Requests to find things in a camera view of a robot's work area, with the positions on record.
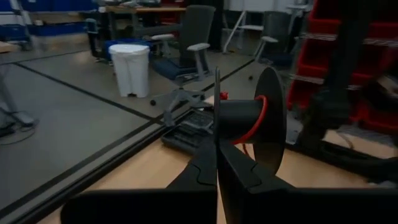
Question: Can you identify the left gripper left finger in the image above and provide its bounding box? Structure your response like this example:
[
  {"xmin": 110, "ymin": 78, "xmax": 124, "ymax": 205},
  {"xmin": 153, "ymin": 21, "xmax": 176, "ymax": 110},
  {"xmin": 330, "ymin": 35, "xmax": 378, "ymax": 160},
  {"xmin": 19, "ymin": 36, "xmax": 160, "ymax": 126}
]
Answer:
[{"xmin": 60, "ymin": 143, "xmax": 218, "ymax": 224}]

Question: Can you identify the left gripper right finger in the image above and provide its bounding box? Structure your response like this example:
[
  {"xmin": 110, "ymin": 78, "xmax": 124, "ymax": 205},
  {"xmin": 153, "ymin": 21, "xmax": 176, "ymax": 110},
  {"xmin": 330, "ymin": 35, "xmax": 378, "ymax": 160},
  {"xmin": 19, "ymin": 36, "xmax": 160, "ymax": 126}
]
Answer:
[{"xmin": 217, "ymin": 139, "xmax": 398, "ymax": 224}]

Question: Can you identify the black labelled cable spool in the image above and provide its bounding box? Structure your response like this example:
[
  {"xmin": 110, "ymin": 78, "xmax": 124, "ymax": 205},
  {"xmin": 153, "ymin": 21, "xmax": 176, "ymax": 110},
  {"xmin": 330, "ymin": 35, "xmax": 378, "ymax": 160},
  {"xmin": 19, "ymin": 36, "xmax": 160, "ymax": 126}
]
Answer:
[{"xmin": 212, "ymin": 66, "xmax": 287, "ymax": 175}]

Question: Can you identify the red cord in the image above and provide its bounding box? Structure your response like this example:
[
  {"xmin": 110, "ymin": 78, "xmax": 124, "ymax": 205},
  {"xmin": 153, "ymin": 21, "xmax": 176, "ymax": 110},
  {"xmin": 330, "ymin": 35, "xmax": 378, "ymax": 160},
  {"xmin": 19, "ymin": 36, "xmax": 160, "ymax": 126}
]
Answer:
[{"xmin": 219, "ymin": 90, "xmax": 269, "ymax": 156}]

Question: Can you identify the black bit set case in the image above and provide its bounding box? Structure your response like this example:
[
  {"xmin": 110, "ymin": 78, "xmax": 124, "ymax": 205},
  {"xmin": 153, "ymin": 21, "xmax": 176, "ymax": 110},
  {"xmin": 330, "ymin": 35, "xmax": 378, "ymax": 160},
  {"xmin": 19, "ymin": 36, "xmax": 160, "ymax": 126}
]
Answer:
[{"xmin": 160, "ymin": 108, "xmax": 216, "ymax": 156}]

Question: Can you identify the white trash bin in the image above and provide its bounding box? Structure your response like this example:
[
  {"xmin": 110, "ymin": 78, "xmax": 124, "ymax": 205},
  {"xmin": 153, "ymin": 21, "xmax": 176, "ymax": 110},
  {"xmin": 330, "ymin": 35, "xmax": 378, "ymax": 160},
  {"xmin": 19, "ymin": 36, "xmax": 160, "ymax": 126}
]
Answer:
[{"xmin": 108, "ymin": 43, "xmax": 151, "ymax": 99}]

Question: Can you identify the shelf with red bins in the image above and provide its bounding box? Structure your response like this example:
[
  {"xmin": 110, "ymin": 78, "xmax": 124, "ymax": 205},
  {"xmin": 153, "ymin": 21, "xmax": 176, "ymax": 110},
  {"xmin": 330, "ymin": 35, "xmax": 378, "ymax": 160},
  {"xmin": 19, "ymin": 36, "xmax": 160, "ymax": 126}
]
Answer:
[{"xmin": 285, "ymin": 0, "xmax": 398, "ymax": 135}]

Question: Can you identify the dark grey office chair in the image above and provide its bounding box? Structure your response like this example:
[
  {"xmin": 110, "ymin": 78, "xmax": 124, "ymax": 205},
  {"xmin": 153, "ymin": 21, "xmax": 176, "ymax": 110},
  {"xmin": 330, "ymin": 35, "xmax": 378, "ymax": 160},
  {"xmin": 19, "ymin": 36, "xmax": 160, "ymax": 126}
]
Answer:
[{"xmin": 248, "ymin": 11, "xmax": 301, "ymax": 82}]

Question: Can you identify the grey blue office chair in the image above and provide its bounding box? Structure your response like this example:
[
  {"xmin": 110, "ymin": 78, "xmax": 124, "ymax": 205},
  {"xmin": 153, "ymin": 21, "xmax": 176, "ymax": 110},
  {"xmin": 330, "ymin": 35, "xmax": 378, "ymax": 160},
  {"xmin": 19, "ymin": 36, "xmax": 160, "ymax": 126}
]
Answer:
[{"xmin": 150, "ymin": 4, "xmax": 218, "ymax": 127}]

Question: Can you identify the white step stool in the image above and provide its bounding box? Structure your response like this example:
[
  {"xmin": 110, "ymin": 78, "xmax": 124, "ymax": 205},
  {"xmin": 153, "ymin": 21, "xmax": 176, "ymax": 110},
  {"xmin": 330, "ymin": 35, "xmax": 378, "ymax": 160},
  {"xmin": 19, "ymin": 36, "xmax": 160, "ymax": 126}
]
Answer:
[{"xmin": 221, "ymin": 10, "xmax": 266, "ymax": 54}]

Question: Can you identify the black aluminium table frame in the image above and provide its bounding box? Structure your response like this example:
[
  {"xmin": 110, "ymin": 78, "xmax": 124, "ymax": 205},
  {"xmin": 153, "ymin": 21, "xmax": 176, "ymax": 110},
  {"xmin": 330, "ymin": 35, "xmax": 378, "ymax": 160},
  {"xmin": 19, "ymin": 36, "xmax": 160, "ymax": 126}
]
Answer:
[{"xmin": 0, "ymin": 117, "xmax": 398, "ymax": 224}]

